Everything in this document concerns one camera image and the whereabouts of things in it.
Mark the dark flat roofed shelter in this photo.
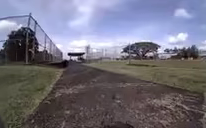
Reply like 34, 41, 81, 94
67, 51, 86, 63

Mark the dark asphalt road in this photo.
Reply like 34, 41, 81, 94
20, 61, 206, 128

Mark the wide flat crowned tree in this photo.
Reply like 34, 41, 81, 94
121, 41, 162, 61

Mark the wide grass field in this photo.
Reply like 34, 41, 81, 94
82, 59, 206, 96

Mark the row of trees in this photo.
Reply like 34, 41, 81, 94
163, 44, 200, 60

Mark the dark tree behind fence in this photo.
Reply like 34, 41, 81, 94
2, 27, 40, 63

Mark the green grass verge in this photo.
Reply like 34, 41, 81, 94
0, 64, 64, 128

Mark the pale wire fence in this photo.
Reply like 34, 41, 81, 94
85, 43, 132, 64

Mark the tall chain link fence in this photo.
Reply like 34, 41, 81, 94
0, 12, 65, 66

